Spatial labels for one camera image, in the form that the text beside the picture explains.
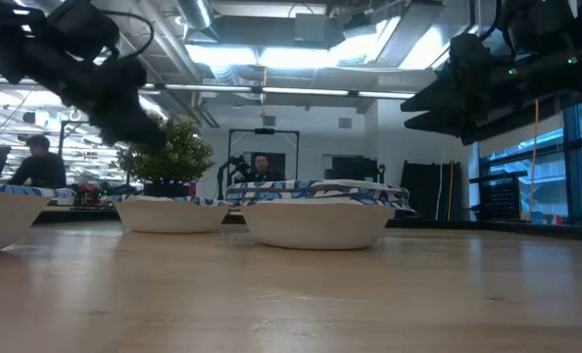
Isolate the silver ventilation duct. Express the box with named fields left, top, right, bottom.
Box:
left=175, top=0, right=214, bottom=30

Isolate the person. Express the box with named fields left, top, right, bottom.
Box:
left=234, top=152, right=287, bottom=183
left=6, top=134, right=68, bottom=190

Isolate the grey ceiling box unit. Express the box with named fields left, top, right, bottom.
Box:
left=294, top=13, right=346, bottom=48

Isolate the white hanging cable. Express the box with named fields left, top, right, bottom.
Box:
left=436, top=164, right=444, bottom=220

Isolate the black cabinet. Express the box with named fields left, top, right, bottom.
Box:
left=401, top=160, right=463, bottom=222

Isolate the green artificial plant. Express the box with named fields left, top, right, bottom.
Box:
left=117, top=115, right=217, bottom=186

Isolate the black background rig frame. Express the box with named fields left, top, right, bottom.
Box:
left=226, top=127, right=301, bottom=183
left=58, top=120, right=101, bottom=158

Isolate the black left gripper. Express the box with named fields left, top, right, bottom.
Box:
left=60, top=56, right=168, bottom=148

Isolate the black perforated-panel desk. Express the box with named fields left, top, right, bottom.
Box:
left=468, top=171, right=530, bottom=222

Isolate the black plant pot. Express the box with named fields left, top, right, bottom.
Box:
left=142, top=181, right=190, bottom=198

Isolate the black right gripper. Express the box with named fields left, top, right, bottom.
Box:
left=401, top=31, right=510, bottom=143

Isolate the yellow hanging cable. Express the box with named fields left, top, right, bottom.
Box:
left=447, top=161, right=454, bottom=221
left=530, top=97, right=540, bottom=215

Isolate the black background equipment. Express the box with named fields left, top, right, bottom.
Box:
left=323, top=155, right=380, bottom=181

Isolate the linear ceiling light fixture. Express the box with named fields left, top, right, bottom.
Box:
left=138, top=82, right=417, bottom=99

